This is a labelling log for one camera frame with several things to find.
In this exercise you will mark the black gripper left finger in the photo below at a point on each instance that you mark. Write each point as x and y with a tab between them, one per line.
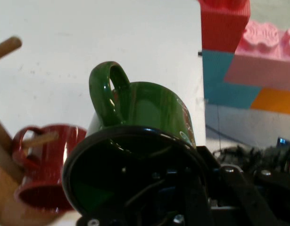
182	200

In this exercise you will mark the orange foam building block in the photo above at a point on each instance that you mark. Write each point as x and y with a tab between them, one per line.
276	101

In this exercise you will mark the green enamel mug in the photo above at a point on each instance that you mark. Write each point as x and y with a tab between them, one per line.
147	101

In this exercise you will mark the wooden mug tree stand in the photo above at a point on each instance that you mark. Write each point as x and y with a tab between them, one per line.
3	193

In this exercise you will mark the red enamel mug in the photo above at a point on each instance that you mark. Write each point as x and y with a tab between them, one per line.
50	155

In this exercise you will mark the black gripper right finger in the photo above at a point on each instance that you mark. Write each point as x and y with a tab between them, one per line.
241	200

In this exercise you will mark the blue glowing device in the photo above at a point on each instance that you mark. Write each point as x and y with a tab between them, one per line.
282	140

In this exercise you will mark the red foam building block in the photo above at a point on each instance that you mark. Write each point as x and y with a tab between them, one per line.
220	28

